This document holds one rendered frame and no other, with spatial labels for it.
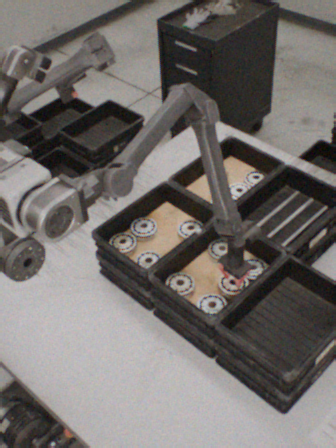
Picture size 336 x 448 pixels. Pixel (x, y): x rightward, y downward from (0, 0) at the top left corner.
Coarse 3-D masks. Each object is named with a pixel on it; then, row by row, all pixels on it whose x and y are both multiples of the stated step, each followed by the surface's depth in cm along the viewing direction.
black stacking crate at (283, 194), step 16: (288, 176) 245; (304, 176) 239; (256, 192) 233; (272, 192) 243; (288, 192) 246; (304, 192) 244; (320, 192) 237; (240, 208) 229; (256, 208) 239; (272, 208) 239; (288, 208) 239; (320, 208) 238; (256, 224) 233; (272, 224) 233; (288, 224) 232
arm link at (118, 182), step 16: (176, 96) 171; (192, 96) 173; (208, 96) 177; (160, 112) 169; (176, 112) 171; (192, 112) 179; (144, 128) 167; (160, 128) 168; (144, 144) 165; (128, 160) 161; (144, 160) 166; (112, 176) 156; (128, 176) 159; (112, 192) 156; (128, 192) 159
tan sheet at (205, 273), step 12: (204, 252) 224; (192, 264) 220; (204, 264) 219; (216, 264) 219; (192, 276) 215; (204, 276) 215; (216, 276) 215; (204, 288) 211; (216, 288) 211; (192, 300) 208; (228, 300) 207
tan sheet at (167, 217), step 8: (160, 208) 242; (168, 208) 242; (176, 208) 242; (152, 216) 239; (160, 216) 239; (168, 216) 239; (176, 216) 238; (184, 216) 238; (160, 224) 236; (168, 224) 235; (176, 224) 235; (128, 232) 233; (160, 232) 232; (168, 232) 232; (176, 232) 232; (152, 240) 229; (160, 240) 229; (168, 240) 229; (176, 240) 229; (144, 248) 227; (152, 248) 226; (160, 248) 226; (168, 248) 226; (136, 256) 224
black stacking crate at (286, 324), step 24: (288, 264) 209; (264, 288) 203; (288, 288) 210; (312, 288) 207; (240, 312) 197; (264, 312) 203; (288, 312) 202; (312, 312) 201; (240, 336) 196; (264, 336) 196; (288, 336) 195; (312, 336) 195; (240, 360) 190; (288, 360) 189; (312, 360) 183; (288, 384) 178
